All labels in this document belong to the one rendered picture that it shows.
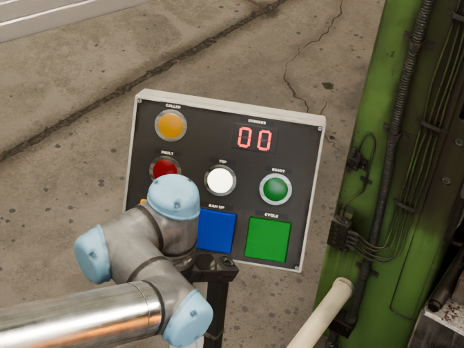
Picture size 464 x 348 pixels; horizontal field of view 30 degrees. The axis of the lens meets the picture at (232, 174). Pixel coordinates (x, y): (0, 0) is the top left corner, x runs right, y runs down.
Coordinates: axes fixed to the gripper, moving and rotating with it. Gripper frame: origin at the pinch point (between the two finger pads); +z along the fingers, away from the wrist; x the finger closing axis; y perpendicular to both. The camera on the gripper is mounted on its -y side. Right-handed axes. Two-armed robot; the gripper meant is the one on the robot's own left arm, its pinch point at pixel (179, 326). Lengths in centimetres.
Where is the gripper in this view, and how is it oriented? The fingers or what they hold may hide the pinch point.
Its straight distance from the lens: 152.9
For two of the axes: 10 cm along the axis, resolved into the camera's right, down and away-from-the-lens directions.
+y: -8.5, 3.3, -4.2
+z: -0.7, 7.1, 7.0
